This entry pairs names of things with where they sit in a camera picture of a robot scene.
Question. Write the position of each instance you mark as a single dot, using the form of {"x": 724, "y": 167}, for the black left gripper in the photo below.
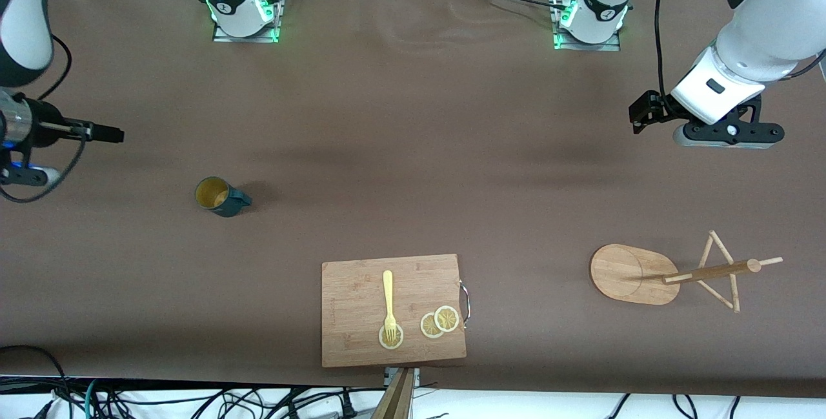
{"x": 659, "y": 106}

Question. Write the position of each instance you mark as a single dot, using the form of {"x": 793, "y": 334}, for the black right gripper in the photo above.
{"x": 44, "y": 130}

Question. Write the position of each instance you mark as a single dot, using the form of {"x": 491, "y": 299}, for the dark teal cup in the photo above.
{"x": 219, "y": 198}

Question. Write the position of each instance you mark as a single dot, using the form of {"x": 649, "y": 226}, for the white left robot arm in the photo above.
{"x": 768, "y": 19}

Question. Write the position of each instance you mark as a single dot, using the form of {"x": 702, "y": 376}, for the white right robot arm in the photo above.
{"x": 26, "y": 19}

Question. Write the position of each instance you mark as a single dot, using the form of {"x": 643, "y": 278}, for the wooden cup rack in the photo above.
{"x": 626, "y": 274}

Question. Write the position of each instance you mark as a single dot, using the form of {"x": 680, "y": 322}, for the brown table cover sheet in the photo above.
{"x": 413, "y": 115}

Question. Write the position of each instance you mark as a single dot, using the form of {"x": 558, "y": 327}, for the dried lemon slice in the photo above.
{"x": 397, "y": 340}
{"x": 447, "y": 319}
{"x": 426, "y": 327}

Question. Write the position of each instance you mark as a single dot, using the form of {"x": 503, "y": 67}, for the wooden cutting board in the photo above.
{"x": 361, "y": 290}

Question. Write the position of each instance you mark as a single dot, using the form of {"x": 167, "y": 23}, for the yellow plastic fork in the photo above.
{"x": 388, "y": 296}

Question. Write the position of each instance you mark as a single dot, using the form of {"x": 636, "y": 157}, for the wooden stick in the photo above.
{"x": 397, "y": 399}

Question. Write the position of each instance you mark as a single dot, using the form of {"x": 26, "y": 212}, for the small metal bracket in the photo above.
{"x": 416, "y": 377}

